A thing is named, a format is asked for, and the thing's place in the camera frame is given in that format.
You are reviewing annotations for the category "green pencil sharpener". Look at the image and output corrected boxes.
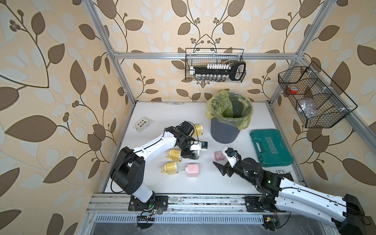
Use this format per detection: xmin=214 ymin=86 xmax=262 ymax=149
xmin=190 ymin=150 xmax=200 ymax=160

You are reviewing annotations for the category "pink shavings tray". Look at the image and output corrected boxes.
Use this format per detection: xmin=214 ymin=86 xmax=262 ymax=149
xmin=214 ymin=151 xmax=226 ymax=162

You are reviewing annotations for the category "pink sharpener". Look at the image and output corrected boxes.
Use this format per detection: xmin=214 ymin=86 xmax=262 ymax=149
xmin=182 ymin=164 xmax=199 ymax=178

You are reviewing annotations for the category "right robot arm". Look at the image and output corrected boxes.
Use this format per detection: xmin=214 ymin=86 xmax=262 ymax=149
xmin=214 ymin=158 xmax=367 ymax=235

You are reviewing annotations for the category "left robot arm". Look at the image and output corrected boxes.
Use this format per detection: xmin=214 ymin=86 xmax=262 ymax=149
xmin=109 ymin=121 xmax=208 ymax=211

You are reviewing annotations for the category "yellow sharpener near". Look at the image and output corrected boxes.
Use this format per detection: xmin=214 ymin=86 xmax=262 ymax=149
xmin=162 ymin=162 xmax=179 ymax=175

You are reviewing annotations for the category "yellow sharpener far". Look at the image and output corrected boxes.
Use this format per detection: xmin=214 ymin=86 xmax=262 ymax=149
xmin=194 ymin=124 xmax=203 ymax=137

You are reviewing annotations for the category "grey trash bin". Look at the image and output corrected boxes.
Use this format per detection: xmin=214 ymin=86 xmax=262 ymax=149
xmin=210 ymin=118 xmax=240 ymax=144

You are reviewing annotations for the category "green plastic tool case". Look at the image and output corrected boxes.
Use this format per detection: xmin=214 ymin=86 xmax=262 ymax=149
xmin=250 ymin=129 xmax=294 ymax=167

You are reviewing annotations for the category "white button box in bag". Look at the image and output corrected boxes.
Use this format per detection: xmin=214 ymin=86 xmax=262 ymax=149
xmin=133 ymin=117 xmax=154 ymax=133

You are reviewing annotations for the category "yellow-green bin liner bag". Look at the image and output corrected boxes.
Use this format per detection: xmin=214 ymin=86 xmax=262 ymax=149
xmin=205 ymin=90 xmax=254 ymax=130

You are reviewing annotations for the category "clear plastic bag in basket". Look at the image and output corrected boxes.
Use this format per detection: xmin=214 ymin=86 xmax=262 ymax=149
xmin=297 ymin=98 xmax=318 ymax=118

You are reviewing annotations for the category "socket set in basket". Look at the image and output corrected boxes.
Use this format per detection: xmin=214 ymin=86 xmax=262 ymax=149
xmin=188 ymin=61 xmax=246 ymax=83

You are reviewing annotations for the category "red tape roll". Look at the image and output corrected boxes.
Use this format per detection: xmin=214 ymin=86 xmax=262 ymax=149
xmin=288 ymin=86 xmax=299 ymax=95

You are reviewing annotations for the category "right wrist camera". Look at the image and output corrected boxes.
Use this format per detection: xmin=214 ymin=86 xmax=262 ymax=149
xmin=222 ymin=147 xmax=241 ymax=168

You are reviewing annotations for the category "back wire basket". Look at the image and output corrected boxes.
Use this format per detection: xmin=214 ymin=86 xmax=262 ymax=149
xmin=184 ymin=48 xmax=246 ymax=83

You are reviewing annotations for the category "wire basket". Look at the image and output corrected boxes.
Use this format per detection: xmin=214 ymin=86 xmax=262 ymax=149
xmin=184 ymin=48 xmax=246 ymax=83
xmin=278 ymin=61 xmax=358 ymax=128

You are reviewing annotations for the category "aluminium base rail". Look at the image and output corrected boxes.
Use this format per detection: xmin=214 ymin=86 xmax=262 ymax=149
xmin=87 ymin=193 xmax=274 ymax=215

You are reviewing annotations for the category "right wire basket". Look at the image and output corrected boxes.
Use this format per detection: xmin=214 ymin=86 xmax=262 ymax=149
xmin=278 ymin=61 xmax=358 ymax=128

